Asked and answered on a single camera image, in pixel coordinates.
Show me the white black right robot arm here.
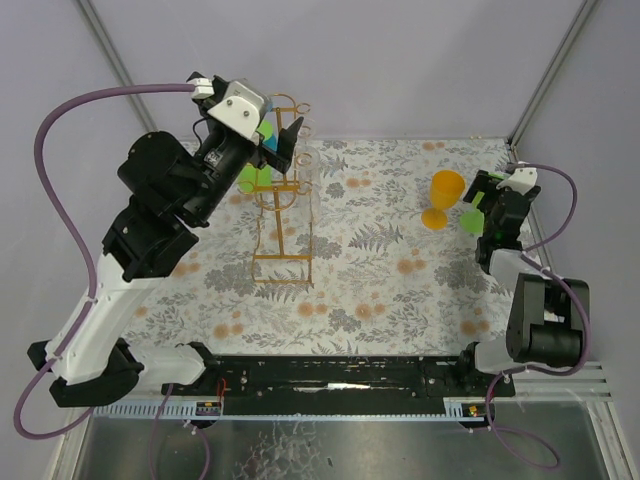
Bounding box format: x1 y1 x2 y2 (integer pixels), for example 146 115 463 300
453 166 591 389

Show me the blue plastic wine glass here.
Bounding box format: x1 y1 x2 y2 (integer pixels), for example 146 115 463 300
258 96 278 151

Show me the rear clear wine glass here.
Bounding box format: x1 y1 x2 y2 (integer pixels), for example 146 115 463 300
296 117 317 150

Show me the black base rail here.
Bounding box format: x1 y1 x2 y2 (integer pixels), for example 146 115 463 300
161 355 515 419

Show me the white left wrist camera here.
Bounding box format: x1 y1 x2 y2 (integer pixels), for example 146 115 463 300
187 72 272 145

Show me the gold wire wine glass rack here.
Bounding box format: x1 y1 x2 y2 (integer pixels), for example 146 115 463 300
237 93 314 286

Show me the orange plastic wine glass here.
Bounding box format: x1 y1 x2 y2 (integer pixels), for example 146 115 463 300
421 170 465 230

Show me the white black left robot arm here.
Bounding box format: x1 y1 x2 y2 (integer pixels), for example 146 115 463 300
28 75 303 408

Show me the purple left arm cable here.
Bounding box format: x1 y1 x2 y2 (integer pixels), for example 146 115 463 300
12 83 214 480

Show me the front clear wine glass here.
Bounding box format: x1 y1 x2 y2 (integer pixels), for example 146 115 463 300
298 181 322 225

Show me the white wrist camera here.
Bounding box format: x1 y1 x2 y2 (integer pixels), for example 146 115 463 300
501 167 538 195
187 72 272 145

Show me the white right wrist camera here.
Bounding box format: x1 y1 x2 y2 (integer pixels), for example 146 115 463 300
501 167 538 195

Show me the floral patterned table mat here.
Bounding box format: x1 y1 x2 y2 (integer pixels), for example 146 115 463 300
124 139 511 355

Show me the green plastic wine glass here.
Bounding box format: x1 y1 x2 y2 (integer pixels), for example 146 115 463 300
235 119 277 195
459 174 505 235

